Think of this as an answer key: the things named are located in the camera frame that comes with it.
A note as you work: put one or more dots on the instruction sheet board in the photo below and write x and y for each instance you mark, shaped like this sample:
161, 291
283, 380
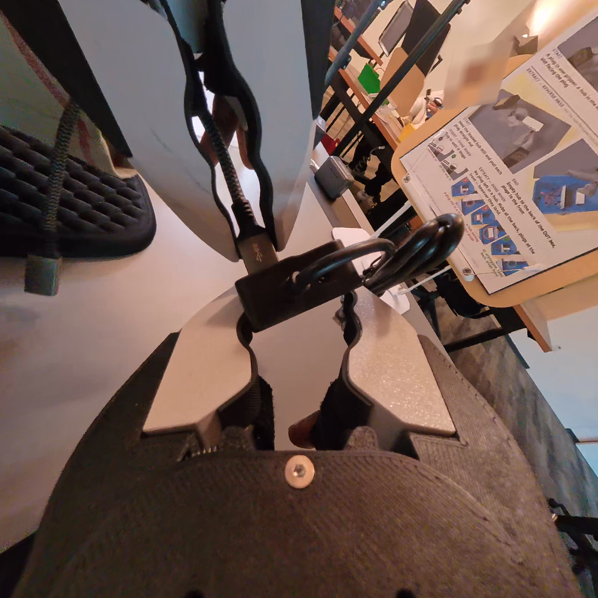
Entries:
514, 163

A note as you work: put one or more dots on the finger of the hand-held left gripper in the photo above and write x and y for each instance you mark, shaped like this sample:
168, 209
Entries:
154, 117
275, 102

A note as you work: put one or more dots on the black light stand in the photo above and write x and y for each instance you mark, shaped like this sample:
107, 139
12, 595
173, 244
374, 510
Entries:
350, 46

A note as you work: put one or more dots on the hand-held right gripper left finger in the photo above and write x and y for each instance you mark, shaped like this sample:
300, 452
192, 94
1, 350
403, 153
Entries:
201, 373

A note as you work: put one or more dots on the black multi-port usb hub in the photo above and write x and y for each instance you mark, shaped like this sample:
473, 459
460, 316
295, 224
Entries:
299, 285

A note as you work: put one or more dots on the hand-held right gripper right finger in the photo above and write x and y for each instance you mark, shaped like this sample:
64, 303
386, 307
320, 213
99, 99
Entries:
397, 373

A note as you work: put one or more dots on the person's right hand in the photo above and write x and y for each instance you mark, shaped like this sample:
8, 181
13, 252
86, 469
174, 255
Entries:
303, 427

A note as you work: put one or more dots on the person's left hand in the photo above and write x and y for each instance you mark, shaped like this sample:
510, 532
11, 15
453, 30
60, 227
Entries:
226, 126

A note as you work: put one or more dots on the black quilted armrest pad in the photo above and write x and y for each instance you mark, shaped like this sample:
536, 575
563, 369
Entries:
70, 196

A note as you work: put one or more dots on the computer monitor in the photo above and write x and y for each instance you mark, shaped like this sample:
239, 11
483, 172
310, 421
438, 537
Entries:
396, 25

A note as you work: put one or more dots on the black power charger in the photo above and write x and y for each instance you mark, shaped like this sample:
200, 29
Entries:
334, 177

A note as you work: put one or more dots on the green bag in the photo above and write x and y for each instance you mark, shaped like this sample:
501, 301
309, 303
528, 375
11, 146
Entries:
369, 77

